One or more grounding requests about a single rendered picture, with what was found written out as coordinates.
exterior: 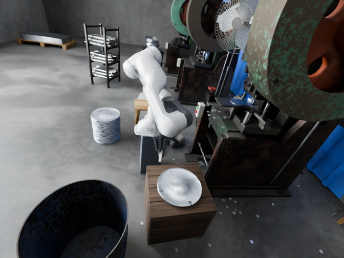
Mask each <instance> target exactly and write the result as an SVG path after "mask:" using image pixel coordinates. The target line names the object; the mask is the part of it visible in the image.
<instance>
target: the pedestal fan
mask: <svg viewBox="0 0 344 258"><path fill-rule="evenodd" d="M259 1H260V0H243V1H242V2H241V3H237V4H239V6H238V7H239V8H238V7H236V8H237V9H239V11H238V12H239V13H238V12H237V10H235V7H234V9H233V8H232V7H233V6H234V5H233V4H232V5H233V6H231V9H230V8H229V9H228V10H227V11H224V10H223V12H224V13H222V14H221V15H219V16H218V19H217V21H215V25H216V22H217V23H219V28H220V33H221V31H223V32H227V31H229V34H230V33H231V32H230V31H232V30H233V29H232V28H234V30H235V32H236V34H235V37H234V36H232V35H231V34H232V33H231V34H230V35H231V36H232V37H233V38H235V43H236V45H235V48H234V51H233V54H232V57H231V60H230V63H229V66H227V69H226V70H227V71H226V74H225V77H224V80H223V83H222V86H221V89H220V92H219V95H218V97H222V96H223V92H224V89H225V86H226V82H227V79H228V76H229V73H230V71H231V68H232V67H231V66H232V63H233V60H234V57H235V54H240V53H236V51H237V49H241V51H244V49H245V47H246V43H247V41H248V35H249V28H250V26H251V24H250V20H251V17H253V16H254V13H255V10H256V8H257V5H258V3H259ZM226 2H228V0H227V1H226ZM230 2H231V1H230ZM225 4H226V3H225ZM228 4H229V2H228ZM226 6H227V5H226ZM224 8H225V9H226V7H224ZM222 9H223V8H222ZM221 11H222V10H221ZM220 13H221V12H220ZM220 13H219V14H220ZM217 28H218V26H217ZM231 29H232V30H231ZM236 29H237V31H236ZM217 31H218V30H217ZM233 32H234V31H233ZM235 32H234V33H235ZM234 33H233V34H234ZM224 34H225V33H224ZM225 35H226V34H225ZM218 36H219V33H218ZM221 36H222V35H221ZM226 37H227V36H226ZM227 38H228V37H227ZM229 38H230V37H229ZM229 38H228V39H229ZM219 39H220V36H219ZM220 40H221V39H220ZM229 40H230V39H229ZM231 40H232V39H231ZM221 41H222V40H221ZM224 42H225V41H224ZM222 43H223V42H222ZM233 44H234V40H233ZM225 46H226V45H225ZM228 46H229V45H228ZM229 47H230V46H229ZM231 47H232V46H231ZM238 47H239V48H238ZM232 48H233V47H232Z"/></svg>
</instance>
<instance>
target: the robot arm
mask: <svg viewBox="0 0 344 258"><path fill-rule="evenodd" d="M161 62H162V55H161V53H160V51H159V50H158V49H157V48H156V47H155V46H151V47H148V48H146V49H145V50H143V51H141V52H139V53H136V54H134V55H133V56H132V57H130V58H129V59H128V60H126V61H125V62H124V63H123V69H124V71H125V73H126V75H127V76H128V77H129V78H131V79H135V78H138V77H139V79H140V81H141V82H142V84H143V92H144V93H145V96H146V98H147V101H148V104H149V106H148V112H147V115H146V116H145V118H144V119H142V120H140V121H139V122H138V124H136V125H135V129H134V131H135V134H136V135H141V136H150V137H153V140H154V144H155V150H156V151H158V156H159V162H161V161H162V159H163V158H164V156H165V154H166V155H167V153H168V151H169V150H170V148H171V146H172V145H173V144H174V141H172V139H171V138H172V137H173V136H175V135H176V134H178V133H179V132H181V131H182V130H184V129H186V128H187V127H189V126H191V125H192V122H193V116H192V113H191V112H190V111H189V110H188V109H185V108H184V107H183V106H182V105H181V104H180V103H179V101H178V99H177V98H176V97H174V96H171V93H170V92H169V91H168V90H166V89H164V88H165V86H166V82H167V77H166V74H165V73H164V71H163V70H162V67H161V66H160V63H161ZM158 140H159V145H158ZM168 142H170V145H169V147H168V149H167V151H166V145H167V143H168ZM162 143H163V150H162Z"/></svg>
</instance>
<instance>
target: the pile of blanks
mask: <svg viewBox="0 0 344 258"><path fill-rule="evenodd" d="M91 121H92V128H93V133H94V139H95V141H96V142H98V143H100V144H112V143H115V142H117V141H118V140H119V139H120V137H121V125H120V116H119V118H117V119H116V120H113V121H109V122H104V121H103V122H100V121H96V120H94V119H93V118H91Z"/></svg>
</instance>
